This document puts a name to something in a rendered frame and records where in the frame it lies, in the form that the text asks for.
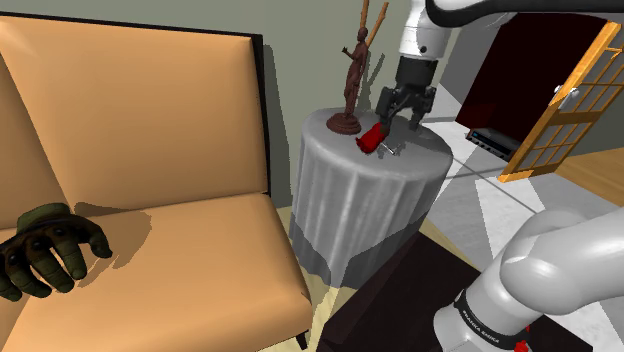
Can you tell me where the small silver metal piece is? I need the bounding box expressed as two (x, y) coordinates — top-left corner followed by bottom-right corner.
(379, 141), (404, 159)

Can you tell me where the tan leather sofa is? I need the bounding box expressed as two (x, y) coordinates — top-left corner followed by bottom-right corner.
(0, 11), (314, 352)

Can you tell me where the dark green glove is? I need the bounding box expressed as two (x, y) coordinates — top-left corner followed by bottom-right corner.
(0, 202), (114, 302)

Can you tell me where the red cylinder with black tip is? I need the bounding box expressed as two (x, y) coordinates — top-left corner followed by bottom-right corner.
(355, 122), (391, 155)

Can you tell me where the brown figure statue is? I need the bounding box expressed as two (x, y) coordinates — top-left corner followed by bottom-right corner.
(325, 26), (363, 136)

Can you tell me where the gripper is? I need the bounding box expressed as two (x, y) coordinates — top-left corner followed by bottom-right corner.
(374, 55), (438, 136)

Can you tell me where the grey audio receiver box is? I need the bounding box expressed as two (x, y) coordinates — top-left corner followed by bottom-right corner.
(464, 128), (521, 163)

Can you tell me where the round table with grey cloth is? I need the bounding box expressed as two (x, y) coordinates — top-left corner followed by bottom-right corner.
(289, 106), (455, 289)

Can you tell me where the wooden lattice door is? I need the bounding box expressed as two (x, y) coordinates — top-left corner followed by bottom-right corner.
(498, 20), (624, 184)

